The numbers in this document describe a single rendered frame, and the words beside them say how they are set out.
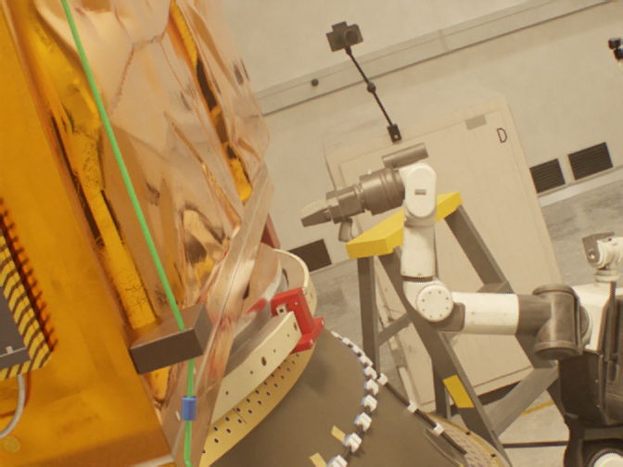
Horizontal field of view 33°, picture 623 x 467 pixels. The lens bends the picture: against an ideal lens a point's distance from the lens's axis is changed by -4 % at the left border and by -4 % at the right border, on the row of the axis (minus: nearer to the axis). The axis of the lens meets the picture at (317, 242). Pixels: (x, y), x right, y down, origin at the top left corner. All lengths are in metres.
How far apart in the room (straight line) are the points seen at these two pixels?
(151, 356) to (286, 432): 0.70
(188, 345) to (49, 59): 0.31
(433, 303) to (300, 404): 0.57
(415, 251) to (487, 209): 3.10
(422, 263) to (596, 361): 0.47
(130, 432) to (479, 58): 8.39
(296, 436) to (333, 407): 0.15
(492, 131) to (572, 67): 4.24
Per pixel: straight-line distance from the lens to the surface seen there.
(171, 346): 1.07
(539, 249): 5.49
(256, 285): 1.95
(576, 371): 2.54
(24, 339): 1.05
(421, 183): 2.26
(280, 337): 1.78
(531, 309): 2.37
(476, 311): 2.34
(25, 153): 1.06
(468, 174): 5.36
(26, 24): 1.09
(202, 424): 1.28
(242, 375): 1.66
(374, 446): 1.90
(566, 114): 9.55
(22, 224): 1.06
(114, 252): 1.09
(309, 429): 1.79
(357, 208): 2.28
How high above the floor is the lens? 2.17
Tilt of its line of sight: 11 degrees down
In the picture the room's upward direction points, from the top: 20 degrees counter-clockwise
